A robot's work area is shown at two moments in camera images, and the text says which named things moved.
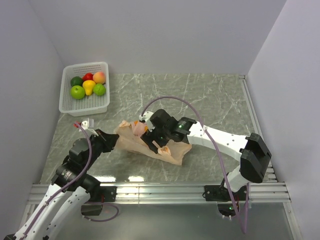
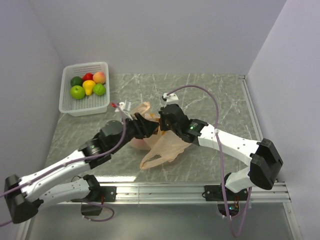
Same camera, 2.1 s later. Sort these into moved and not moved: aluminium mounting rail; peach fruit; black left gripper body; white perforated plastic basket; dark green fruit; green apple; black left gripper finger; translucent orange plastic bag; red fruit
Moved: translucent orange plastic bag; black left gripper body; black left gripper finger
Not moved: red fruit; white perforated plastic basket; aluminium mounting rail; dark green fruit; peach fruit; green apple
